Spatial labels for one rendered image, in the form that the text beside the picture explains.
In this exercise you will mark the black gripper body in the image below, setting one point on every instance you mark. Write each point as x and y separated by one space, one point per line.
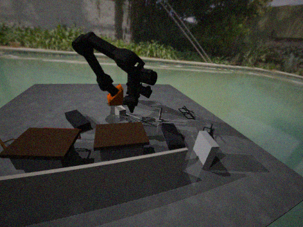
132 99

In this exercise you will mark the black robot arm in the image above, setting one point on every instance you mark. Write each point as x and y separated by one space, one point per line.
124 58

